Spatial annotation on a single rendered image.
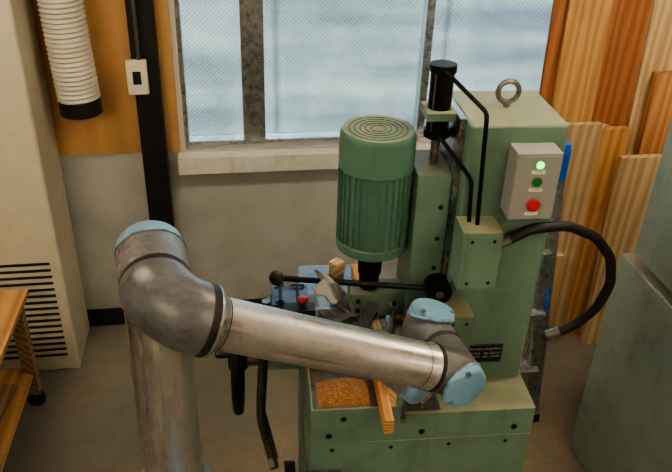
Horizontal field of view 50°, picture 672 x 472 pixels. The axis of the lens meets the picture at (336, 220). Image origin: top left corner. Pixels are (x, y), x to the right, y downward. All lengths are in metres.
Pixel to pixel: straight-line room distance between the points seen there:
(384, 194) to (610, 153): 1.67
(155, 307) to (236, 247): 2.16
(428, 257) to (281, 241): 1.57
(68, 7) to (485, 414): 1.87
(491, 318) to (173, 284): 0.97
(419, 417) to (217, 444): 1.19
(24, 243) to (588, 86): 2.28
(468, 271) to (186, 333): 0.76
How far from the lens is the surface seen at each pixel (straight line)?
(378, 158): 1.58
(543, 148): 1.60
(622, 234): 3.27
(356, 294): 1.82
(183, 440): 1.43
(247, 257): 3.28
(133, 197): 3.13
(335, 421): 1.73
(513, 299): 1.84
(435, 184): 1.65
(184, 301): 1.09
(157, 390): 1.33
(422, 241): 1.72
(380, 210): 1.64
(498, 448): 2.01
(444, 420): 1.89
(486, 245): 1.62
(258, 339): 1.14
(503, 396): 1.95
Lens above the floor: 2.10
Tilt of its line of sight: 30 degrees down
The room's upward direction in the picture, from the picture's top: 2 degrees clockwise
